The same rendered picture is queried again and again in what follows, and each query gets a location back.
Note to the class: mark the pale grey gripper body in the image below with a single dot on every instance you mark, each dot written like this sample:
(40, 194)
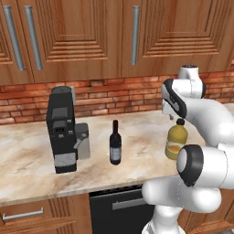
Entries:
(167, 105)

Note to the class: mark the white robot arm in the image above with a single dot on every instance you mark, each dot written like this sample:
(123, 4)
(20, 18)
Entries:
(210, 122)

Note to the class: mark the yellow juice bottle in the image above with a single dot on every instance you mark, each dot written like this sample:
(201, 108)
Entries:
(176, 137)

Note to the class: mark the dark wine bottle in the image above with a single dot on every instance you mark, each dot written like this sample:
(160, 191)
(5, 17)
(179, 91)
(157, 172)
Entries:
(115, 146)

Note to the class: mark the wide wooden cupboard door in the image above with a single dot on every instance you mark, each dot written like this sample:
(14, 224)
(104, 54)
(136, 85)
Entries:
(79, 36)
(182, 33)

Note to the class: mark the black coffee machine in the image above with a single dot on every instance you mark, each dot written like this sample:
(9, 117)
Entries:
(62, 134)

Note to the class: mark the wooden lower cupboard door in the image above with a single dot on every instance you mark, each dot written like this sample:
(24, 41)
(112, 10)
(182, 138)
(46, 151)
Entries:
(213, 222)

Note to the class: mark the black dishwasher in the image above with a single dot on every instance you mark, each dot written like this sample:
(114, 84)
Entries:
(122, 219)

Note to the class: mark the wooden lower cupboard panel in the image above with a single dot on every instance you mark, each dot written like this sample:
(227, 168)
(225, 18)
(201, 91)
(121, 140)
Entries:
(71, 213)

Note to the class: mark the narrow wooden cupboard door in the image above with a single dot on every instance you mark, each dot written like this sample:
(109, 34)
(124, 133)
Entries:
(7, 73)

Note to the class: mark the wooden drawer front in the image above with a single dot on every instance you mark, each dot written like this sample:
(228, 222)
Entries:
(27, 225)

